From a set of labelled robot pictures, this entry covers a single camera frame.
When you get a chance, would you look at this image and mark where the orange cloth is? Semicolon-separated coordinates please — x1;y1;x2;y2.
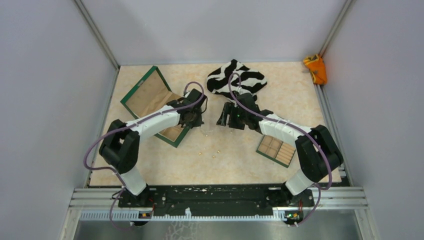
302;54;328;85

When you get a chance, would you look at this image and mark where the zebra pattern cloth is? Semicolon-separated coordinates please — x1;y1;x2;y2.
206;59;268;103

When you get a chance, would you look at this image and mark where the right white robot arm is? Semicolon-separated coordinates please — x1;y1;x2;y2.
217;91;344;206

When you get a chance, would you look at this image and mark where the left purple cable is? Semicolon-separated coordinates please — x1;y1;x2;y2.
82;81;206;231

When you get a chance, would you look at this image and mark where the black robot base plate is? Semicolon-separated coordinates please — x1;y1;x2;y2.
118;183;315;217

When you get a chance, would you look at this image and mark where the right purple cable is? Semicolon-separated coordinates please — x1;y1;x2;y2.
227;72;333;226

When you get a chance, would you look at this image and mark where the purple cable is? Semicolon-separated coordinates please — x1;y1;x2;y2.
82;81;206;231
227;72;333;226

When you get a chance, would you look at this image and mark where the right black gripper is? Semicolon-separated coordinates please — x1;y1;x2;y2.
216;102;249;130

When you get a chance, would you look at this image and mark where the white cable duct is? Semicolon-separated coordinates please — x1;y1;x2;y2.
79;208;287;222

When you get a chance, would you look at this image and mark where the green jewelry box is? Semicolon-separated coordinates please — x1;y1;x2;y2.
120;66;189;148

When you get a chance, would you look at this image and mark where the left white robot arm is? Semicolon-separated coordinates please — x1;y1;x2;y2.
99;89;207;207

